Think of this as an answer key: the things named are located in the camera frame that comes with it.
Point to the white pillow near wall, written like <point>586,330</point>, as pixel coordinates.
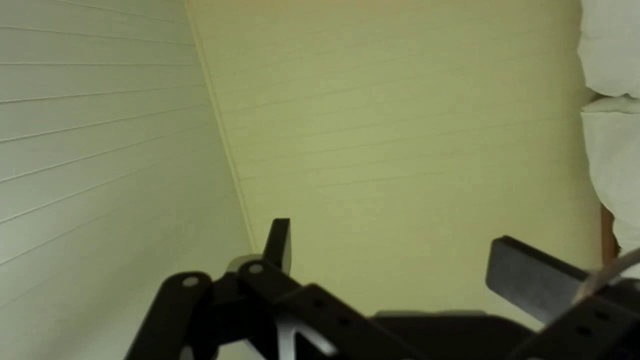
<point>611,46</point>

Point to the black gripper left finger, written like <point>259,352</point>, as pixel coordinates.
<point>257,300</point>

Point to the white pillow outer side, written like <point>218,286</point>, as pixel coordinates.
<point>613,149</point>

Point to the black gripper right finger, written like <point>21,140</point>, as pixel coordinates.
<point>580,319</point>

